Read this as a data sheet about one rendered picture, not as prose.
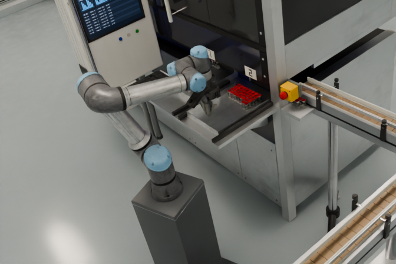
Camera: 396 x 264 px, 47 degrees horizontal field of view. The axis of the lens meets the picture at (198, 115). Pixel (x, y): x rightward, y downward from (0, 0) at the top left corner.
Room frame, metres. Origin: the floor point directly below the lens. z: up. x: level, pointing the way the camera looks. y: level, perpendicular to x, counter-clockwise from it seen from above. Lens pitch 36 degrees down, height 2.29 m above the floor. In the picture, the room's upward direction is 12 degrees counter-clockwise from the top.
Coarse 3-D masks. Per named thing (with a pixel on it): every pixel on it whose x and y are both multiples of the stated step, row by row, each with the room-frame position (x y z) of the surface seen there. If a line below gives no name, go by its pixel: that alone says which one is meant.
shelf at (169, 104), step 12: (228, 84) 2.19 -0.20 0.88; (240, 84) 2.16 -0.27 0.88; (252, 84) 2.14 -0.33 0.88; (168, 96) 2.20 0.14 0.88; (180, 96) 2.18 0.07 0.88; (264, 96) 2.00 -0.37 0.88; (168, 108) 2.08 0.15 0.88; (276, 108) 1.88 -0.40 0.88; (180, 120) 1.95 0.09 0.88; (192, 120) 1.93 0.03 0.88; (252, 120) 1.82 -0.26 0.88; (204, 132) 1.81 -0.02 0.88; (240, 132) 1.75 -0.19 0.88; (216, 144) 1.69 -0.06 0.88
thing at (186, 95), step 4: (212, 68) 2.40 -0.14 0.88; (216, 68) 2.39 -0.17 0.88; (220, 68) 2.38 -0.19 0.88; (212, 72) 2.35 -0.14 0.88; (216, 72) 2.34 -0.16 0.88; (220, 72) 2.33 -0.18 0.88; (224, 72) 2.32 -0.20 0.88; (228, 72) 2.31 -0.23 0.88; (232, 72) 2.30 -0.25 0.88; (236, 72) 2.25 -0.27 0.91; (216, 76) 2.30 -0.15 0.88; (220, 76) 2.29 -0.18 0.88; (224, 76) 2.28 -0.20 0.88; (228, 76) 2.22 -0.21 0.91; (232, 76) 2.24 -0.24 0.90; (236, 76) 2.25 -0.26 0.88; (216, 80) 2.26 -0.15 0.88; (220, 80) 2.20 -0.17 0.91; (224, 80) 2.21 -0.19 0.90; (184, 92) 2.21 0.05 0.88; (188, 92) 2.20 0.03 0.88; (192, 92) 2.19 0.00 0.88; (184, 96) 2.14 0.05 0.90; (188, 96) 2.11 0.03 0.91
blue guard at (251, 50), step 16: (160, 16) 2.74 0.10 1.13; (176, 16) 2.57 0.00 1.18; (160, 32) 2.78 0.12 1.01; (176, 32) 2.61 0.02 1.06; (192, 32) 2.45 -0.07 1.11; (208, 32) 2.31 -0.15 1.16; (208, 48) 2.34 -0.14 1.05; (224, 48) 2.21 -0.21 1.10; (240, 48) 2.09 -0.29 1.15; (240, 64) 2.10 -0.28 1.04; (256, 64) 1.99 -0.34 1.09
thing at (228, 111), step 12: (228, 96) 2.07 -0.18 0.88; (192, 108) 1.98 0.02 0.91; (216, 108) 1.98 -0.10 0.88; (228, 108) 1.96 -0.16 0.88; (240, 108) 1.94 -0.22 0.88; (252, 108) 1.91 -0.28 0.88; (204, 120) 1.90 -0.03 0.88; (216, 120) 1.88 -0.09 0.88; (228, 120) 1.86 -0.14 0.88; (216, 132) 1.76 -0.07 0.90
